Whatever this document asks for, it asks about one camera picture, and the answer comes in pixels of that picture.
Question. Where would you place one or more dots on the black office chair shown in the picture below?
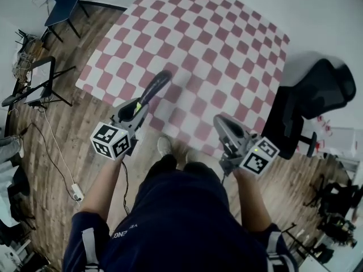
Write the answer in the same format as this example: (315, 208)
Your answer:
(320, 89)

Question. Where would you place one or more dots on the person's left forearm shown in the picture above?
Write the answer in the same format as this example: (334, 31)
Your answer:
(103, 186)

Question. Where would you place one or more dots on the black tripod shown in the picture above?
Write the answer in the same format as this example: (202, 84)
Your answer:
(306, 245)

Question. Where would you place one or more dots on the person's white right shoe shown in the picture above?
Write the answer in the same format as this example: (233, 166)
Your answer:
(194, 155)

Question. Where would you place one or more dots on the white power strip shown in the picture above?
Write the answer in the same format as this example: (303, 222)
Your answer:
(77, 192)

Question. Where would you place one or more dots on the person's white shoe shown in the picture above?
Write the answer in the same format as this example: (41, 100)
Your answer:
(194, 155)
(164, 146)

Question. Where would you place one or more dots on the white boxes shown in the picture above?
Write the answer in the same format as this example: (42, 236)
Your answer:
(343, 142)

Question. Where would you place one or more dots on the black folding stand with board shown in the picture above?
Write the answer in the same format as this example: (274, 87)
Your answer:
(42, 81)

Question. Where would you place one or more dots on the person's navy shirt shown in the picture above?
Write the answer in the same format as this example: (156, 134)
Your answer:
(181, 225)

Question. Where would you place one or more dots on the red white checkered table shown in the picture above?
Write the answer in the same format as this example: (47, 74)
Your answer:
(198, 38)

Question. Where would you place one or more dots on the person's right forearm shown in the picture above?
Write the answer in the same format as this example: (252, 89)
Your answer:
(253, 197)

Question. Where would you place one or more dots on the person's black trousers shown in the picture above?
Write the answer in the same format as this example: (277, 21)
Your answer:
(167, 164)

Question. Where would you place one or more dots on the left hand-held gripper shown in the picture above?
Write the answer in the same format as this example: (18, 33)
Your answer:
(109, 142)

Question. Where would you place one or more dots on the black equipment pile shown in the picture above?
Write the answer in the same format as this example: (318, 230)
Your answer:
(337, 205)

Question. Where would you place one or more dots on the person's white left shoe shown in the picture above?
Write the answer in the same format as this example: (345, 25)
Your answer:
(164, 146)

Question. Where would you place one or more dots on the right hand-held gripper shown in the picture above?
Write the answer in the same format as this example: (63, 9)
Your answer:
(255, 154)

